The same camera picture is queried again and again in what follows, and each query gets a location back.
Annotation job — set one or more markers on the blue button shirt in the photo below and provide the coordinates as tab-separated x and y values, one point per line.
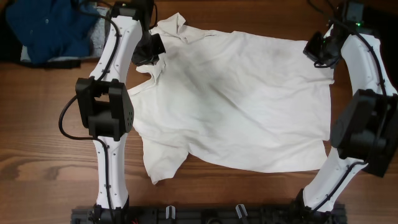
52	28

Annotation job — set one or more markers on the black garment at right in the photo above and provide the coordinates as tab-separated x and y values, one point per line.
382	23

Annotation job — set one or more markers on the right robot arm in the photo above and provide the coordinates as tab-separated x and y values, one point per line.
364	137

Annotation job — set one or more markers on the white t-shirt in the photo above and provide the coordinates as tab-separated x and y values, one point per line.
235	99

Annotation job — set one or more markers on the black garment under pile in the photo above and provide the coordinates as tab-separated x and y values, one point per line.
11	48

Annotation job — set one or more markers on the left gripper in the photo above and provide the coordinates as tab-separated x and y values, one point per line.
158	50

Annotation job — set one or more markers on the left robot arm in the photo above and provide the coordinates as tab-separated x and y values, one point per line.
105	106

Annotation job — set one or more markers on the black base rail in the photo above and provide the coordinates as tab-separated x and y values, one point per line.
268	214

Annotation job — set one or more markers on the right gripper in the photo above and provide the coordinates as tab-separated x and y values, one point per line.
310	51

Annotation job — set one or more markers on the light grey folded garment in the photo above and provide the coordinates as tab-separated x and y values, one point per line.
97	41

